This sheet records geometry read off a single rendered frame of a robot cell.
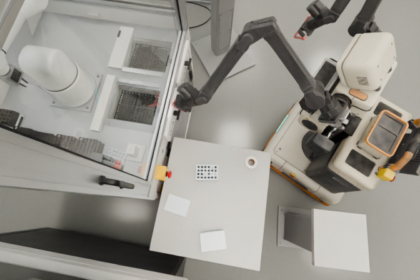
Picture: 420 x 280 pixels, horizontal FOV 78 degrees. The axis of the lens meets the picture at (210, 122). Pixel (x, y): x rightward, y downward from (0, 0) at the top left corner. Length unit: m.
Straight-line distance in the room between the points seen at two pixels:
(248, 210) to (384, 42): 1.00
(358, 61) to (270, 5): 2.02
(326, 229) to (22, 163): 1.42
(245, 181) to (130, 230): 1.19
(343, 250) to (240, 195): 0.59
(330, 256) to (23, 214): 2.31
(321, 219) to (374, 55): 0.87
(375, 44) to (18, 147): 1.17
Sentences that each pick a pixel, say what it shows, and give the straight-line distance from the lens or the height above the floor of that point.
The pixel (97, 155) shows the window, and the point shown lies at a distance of 0.76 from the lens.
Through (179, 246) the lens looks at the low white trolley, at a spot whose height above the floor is 0.76.
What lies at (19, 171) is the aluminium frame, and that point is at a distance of 0.51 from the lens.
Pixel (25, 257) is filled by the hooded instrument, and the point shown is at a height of 0.96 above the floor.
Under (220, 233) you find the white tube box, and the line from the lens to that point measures 1.44.
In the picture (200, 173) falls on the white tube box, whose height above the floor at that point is 0.80.
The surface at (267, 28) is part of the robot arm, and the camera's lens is 0.99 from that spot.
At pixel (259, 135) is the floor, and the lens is 2.36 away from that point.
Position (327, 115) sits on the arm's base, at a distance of 1.22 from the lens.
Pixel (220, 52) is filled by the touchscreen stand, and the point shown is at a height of 0.07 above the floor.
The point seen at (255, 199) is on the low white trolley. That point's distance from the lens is 1.51.
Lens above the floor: 2.25
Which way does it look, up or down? 72 degrees down
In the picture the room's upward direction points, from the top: 2 degrees counter-clockwise
